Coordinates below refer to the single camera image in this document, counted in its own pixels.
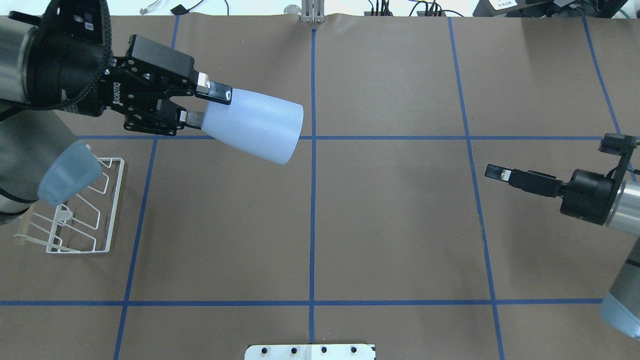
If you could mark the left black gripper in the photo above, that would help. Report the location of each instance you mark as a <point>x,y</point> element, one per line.
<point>62,75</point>

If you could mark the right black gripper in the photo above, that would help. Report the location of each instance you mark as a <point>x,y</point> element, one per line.
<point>590,194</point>

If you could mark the light blue plastic cup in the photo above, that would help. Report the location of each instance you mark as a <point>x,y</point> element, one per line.
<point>261,125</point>

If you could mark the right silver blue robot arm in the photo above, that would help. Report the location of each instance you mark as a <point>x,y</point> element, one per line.
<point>568,239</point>

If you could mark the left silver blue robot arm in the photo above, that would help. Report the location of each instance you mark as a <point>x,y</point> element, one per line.
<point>41,158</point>

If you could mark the small black device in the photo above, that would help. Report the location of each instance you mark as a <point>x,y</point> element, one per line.
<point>179,10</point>

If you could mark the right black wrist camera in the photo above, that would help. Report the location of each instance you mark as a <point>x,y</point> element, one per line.
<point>622,146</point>

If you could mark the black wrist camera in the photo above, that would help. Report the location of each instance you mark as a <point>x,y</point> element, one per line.
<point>622,146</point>
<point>87,20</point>

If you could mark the aluminium frame post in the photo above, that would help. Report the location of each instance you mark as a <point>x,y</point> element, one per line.
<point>312,11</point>

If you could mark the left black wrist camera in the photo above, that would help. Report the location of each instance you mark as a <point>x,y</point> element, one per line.
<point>87,20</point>

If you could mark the white wire cup holder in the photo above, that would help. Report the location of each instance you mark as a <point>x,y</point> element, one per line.
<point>81,225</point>

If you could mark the white camera post with base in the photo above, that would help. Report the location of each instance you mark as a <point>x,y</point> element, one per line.
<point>337,351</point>

